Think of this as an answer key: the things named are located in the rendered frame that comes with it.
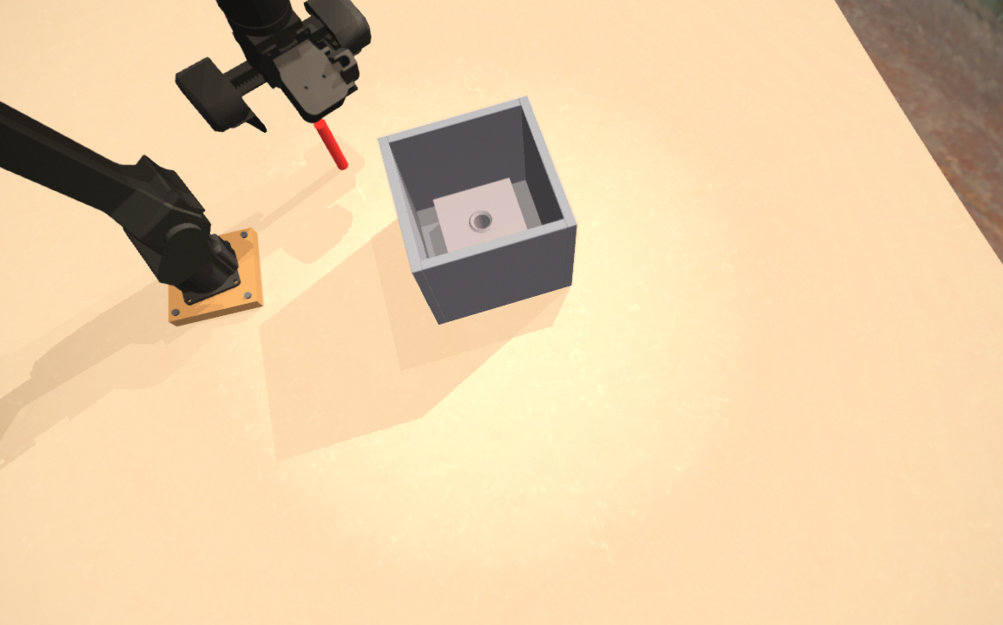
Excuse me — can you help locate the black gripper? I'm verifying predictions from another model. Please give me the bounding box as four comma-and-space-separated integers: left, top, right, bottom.
175, 0, 372, 133

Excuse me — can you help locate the pale pink square plate with hole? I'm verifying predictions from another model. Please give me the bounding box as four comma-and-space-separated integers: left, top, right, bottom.
433, 178, 527, 253

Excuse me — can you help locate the red peg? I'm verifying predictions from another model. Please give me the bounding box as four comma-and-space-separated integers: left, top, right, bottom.
314, 119, 348, 170

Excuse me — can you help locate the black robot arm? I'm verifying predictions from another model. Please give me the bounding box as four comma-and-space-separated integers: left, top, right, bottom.
0, 0, 360, 306

